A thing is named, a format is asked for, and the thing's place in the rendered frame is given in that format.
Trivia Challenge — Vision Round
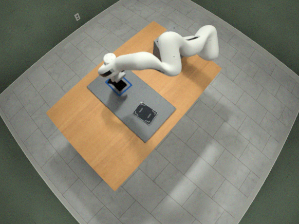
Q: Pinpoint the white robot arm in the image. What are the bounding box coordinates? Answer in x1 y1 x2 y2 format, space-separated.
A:
98 25 219 83

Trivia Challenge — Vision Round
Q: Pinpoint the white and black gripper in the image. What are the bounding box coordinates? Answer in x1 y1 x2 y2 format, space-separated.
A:
107 77 115 85

